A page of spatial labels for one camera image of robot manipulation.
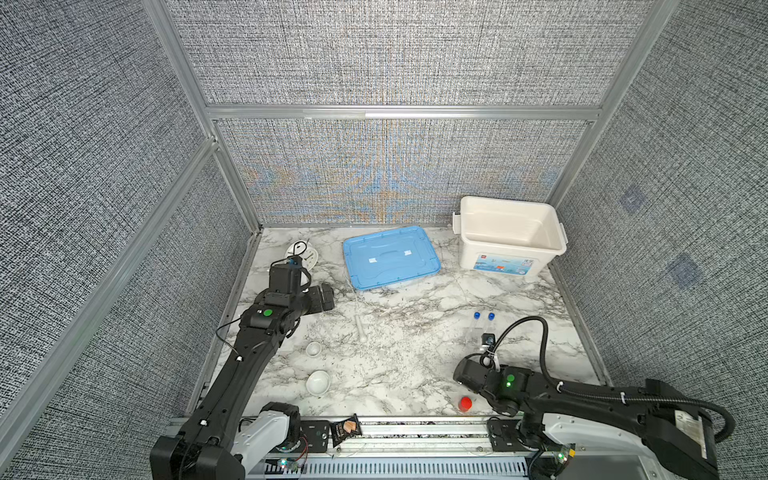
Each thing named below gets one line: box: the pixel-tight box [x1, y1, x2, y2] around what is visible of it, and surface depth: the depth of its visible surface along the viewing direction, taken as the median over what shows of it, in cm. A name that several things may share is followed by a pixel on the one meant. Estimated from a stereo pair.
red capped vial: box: [458, 396, 473, 412], surface depth 78 cm
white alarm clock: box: [285, 239, 319, 271], surface depth 105 cm
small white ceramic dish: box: [305, 342, 322, 358], surface depth 87 cm
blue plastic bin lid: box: [343, 226, 441, 291], surface depth 112 cm
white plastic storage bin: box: [452, 196, 568, 277], surface depth 105 cm
